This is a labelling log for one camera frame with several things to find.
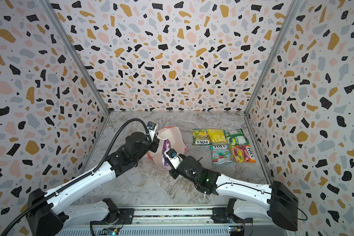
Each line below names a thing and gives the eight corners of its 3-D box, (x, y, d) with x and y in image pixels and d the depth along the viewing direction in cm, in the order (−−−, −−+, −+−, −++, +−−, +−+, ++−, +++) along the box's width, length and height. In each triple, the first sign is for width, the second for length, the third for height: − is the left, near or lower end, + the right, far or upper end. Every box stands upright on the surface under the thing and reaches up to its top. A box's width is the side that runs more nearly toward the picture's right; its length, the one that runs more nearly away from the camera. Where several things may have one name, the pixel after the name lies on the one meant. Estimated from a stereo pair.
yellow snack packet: (209, 143, 105) (209, 140, 101) (207, 132, 111) (208, 128, 108) (225, 144, 105) (227, 140, 101) (223, 132, 111) (224, 128, 108)
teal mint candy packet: (212, 165, 94) (213, 163, 91) (210, 147, 102) (210, 145, 100) (232, 165, 94) (233, 163, 92) (228, 147, 102) (229, 145, 100)
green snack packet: (228, 147, 104) (229, 144, 100) (223, 133, 111) (224, 130, 108) (247, 144, 105) (249, 141, 102) (241, 131, 113) (242, 128, 110)
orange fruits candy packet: (233, 162, 95) (235, 160, 93) (230, 147, 103) (231, 144, 101) (254, 163, 95) (255, 160, 93) (249, 147, 103) (250, 144, 101)
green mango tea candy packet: (192, 145, 104) (192, 143, 101) (192, 131, 112) (192, 128, 109) (211, 146, 104) (212, 143, 101) (209, 131, 112) (210, 128, 109)
